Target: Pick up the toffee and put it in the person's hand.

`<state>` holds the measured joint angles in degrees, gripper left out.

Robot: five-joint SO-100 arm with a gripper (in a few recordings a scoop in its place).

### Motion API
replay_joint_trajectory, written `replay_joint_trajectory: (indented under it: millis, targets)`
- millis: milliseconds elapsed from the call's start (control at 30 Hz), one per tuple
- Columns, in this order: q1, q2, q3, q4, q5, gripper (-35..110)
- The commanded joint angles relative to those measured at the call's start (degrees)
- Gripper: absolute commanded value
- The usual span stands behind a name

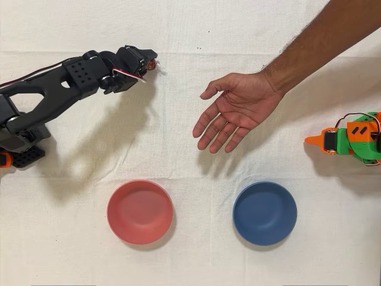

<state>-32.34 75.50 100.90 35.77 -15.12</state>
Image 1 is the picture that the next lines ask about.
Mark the red candy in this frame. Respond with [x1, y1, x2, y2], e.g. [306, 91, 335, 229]
[146, 58, 163, 74]

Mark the pink bowl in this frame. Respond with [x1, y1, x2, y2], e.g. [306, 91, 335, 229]
[106, 179, 174, 246]

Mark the person's bare hand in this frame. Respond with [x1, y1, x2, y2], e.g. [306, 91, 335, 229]
[192, 71, 285, 154]

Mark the person's bare forearm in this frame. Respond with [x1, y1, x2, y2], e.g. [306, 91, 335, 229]
[260, 0, 381, 95]

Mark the orange table clamp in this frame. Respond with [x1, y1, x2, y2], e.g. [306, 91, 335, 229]
[0, 151, 13, 168]

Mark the orange arm servo cable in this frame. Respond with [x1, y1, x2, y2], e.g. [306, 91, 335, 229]
[335, 112, 381, 166]

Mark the red white black servo cable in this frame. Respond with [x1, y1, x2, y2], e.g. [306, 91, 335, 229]
[0, 58, 148, 89]

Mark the white tablecloth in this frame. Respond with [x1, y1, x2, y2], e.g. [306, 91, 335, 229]
[0, 0, 381, 286]

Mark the blue bowl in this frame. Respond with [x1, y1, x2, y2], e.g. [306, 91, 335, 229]
[232, 181, 298, 247]

